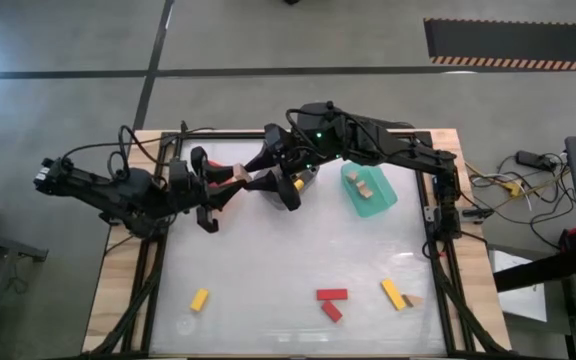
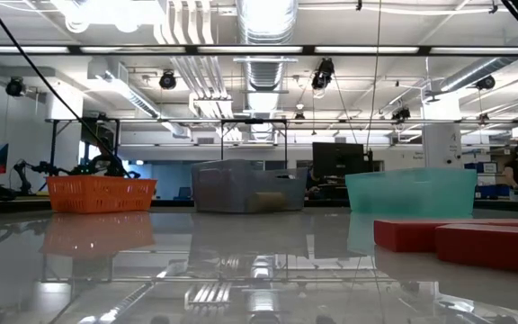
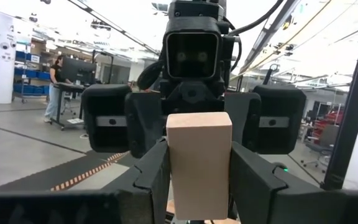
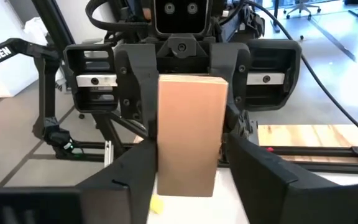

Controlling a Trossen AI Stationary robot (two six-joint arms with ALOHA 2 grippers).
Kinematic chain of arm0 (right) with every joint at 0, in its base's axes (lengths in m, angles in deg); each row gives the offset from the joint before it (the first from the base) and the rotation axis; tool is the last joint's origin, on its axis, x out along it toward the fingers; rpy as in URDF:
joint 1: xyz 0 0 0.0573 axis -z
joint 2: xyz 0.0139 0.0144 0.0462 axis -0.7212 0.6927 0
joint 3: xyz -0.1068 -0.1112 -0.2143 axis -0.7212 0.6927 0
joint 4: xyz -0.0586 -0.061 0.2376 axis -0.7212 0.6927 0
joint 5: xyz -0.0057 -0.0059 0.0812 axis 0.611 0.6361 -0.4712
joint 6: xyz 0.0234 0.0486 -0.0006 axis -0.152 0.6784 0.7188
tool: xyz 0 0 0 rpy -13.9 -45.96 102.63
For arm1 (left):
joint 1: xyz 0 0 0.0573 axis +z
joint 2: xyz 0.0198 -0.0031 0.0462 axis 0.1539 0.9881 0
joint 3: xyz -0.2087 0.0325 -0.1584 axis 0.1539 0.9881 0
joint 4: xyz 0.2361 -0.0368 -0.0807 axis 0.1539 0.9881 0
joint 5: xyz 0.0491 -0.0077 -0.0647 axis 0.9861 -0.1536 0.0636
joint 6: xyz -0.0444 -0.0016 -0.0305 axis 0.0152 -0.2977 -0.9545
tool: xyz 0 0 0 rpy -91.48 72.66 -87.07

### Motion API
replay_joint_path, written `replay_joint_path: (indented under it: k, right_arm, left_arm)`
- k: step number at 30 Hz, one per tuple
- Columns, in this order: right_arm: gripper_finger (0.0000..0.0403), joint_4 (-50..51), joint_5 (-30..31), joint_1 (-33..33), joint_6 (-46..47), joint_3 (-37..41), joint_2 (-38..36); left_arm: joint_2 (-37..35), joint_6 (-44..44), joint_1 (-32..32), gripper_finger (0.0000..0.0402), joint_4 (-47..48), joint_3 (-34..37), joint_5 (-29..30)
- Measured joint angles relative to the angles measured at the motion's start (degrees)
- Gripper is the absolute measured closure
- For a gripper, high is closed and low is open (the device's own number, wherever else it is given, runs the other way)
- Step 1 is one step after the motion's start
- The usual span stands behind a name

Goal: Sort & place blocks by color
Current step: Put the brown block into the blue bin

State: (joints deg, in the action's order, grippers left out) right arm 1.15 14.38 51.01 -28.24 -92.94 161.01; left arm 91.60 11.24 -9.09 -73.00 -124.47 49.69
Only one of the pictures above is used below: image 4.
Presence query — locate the yellow wooden block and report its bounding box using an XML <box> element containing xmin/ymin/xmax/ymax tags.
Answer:
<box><xmin>149</xmin><ymin>194</ymin><xmax>165</xmax><ymax>215</ymax></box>

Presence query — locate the white plastic bag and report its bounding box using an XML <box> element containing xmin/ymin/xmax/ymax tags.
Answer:
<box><xmin>23</xmin><ymin>17</ymin><xmax>48</xmax><ymax>44</ymax></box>

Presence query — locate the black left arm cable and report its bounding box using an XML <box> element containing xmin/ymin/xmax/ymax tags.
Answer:
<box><xmin>85</xmin><ymin>0</ymin><xmax>155</xmax><ymax>34</ymax></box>

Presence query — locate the natural wood rectangular block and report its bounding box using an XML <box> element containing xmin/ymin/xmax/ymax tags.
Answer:
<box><xmin>156</xmin><ymin>73</ymin><xmax>229</xmax><ymax>198</ymax></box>

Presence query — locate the black frame post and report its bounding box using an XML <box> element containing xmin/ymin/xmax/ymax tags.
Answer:
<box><xmin>31</xmin><ymin>0</ymin><xmax>76</xmax><ymax>46</ymax></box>

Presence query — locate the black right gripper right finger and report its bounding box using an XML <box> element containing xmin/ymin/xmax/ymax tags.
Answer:
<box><xmin>227</xmin><ymin>133</ymin><xmax>358</xmax><ymax>224</ymax></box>

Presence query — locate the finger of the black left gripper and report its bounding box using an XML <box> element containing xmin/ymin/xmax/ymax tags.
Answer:
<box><xmin>113</xmin><ymin>42</ymin><xmax>160</xmax><ymax>140</ymax></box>
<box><xmin>209</xmin><ymin>42</ymin><xmax>256</xmax><ymax>139</ymax></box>

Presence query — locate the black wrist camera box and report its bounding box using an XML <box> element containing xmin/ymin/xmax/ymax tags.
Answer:
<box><xmin>153</xmin><ymin>0</ymin><xmax>210</xmax><ymax>35</ymax></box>

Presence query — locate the office swivel chair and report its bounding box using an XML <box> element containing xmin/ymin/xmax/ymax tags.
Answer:
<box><xmin>283</xmin><ymin>0</ymin><xmax>322</xmax><ymax>21</ymax></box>

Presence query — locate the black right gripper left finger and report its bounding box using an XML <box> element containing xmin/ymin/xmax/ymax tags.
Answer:
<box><xmin>76</xmin><ymin>139</ymin><xmax>158</xmax><ymax>224</ymax></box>

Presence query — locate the black table frame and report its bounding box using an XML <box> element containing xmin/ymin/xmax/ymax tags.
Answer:
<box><xmin>73</xmin><ymin>139</ymin><xmax>358</xmax><ymax>175</ymax></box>

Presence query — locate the long black cable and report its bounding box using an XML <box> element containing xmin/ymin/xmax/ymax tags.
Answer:
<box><xmin>244</xmin><ymin>0</ymin><xmax>358</xmax><ymax>149</ymax></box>

